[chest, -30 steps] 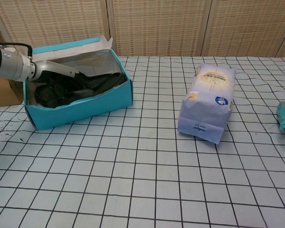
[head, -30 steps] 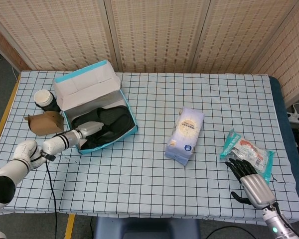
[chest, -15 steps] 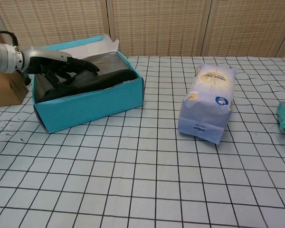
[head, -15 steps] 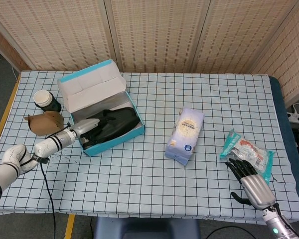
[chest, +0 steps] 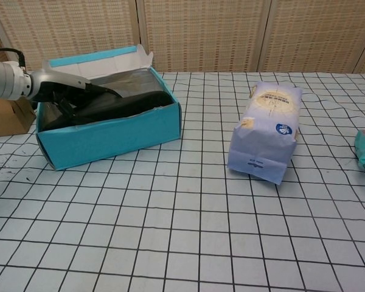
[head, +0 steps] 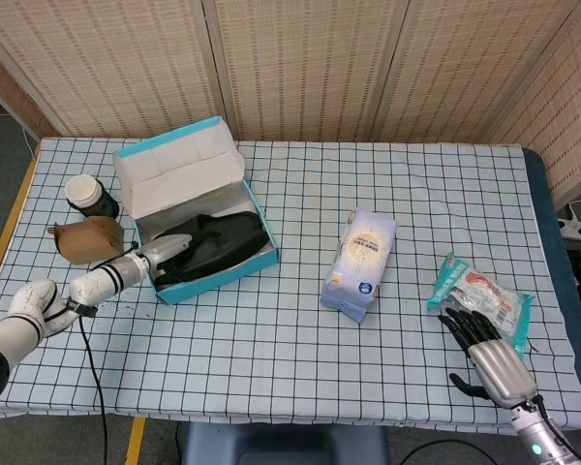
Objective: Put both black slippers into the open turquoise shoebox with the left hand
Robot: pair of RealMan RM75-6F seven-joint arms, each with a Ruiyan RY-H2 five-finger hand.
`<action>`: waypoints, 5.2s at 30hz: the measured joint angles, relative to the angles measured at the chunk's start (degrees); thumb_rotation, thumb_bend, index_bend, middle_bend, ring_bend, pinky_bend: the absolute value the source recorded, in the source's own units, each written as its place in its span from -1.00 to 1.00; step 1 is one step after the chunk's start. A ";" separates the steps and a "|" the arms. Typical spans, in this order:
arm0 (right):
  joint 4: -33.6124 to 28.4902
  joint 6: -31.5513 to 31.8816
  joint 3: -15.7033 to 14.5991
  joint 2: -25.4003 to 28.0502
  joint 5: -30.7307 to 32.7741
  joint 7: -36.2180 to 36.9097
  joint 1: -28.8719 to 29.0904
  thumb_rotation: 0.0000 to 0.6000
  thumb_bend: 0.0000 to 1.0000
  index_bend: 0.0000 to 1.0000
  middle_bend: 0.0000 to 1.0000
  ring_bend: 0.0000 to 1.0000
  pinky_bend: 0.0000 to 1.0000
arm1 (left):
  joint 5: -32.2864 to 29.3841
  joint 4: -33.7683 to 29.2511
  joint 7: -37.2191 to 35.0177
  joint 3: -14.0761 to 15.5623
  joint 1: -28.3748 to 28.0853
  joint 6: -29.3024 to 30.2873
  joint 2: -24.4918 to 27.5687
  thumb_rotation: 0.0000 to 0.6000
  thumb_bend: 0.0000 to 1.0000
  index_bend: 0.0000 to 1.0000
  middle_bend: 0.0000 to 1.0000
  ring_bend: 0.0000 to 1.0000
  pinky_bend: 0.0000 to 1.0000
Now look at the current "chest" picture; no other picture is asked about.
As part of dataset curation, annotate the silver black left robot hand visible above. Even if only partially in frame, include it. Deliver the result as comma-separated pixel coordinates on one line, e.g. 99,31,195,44
27,69,123,118

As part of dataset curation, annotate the blue cardboard shoe box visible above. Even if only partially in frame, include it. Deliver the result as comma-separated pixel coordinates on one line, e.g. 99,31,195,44
36,43,183,171

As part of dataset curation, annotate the brown paper bag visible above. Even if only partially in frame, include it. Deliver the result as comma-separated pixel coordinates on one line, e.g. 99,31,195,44
0,96,37,137

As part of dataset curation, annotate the woven bamboo folding screen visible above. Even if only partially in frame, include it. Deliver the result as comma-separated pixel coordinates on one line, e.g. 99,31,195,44
0,0,365,74

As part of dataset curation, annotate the light blue checked tablecloth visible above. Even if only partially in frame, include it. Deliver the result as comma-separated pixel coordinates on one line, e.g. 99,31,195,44
0,71,365,292

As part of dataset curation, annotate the pale blue paper bag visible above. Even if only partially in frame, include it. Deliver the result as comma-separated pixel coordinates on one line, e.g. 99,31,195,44
226,80,303,186

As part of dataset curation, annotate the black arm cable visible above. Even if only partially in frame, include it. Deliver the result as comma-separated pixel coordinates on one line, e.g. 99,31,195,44
0,47,27,74

